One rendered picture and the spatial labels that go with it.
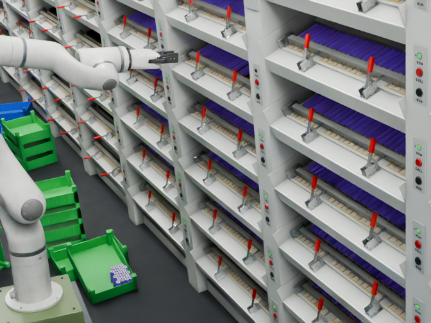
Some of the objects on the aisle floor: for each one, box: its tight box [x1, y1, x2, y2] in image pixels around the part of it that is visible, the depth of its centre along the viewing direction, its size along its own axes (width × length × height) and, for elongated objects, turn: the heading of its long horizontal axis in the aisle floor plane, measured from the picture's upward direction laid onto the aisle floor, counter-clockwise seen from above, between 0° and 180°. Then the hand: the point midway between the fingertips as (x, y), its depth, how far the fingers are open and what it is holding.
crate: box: [66, 229, 137, 304], centre depth 337 cm, size 30×20×8 cm
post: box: [244, 0, 318, 323], centre depth 239 cm, size 20×9×181 cm, turn 129°
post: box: [153, 0, 209, 293], centre depth 297 cm, size 20×9×181 cm, turn 129°
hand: (170, 56), depth 266 cm, fingers open, 3 cm apart
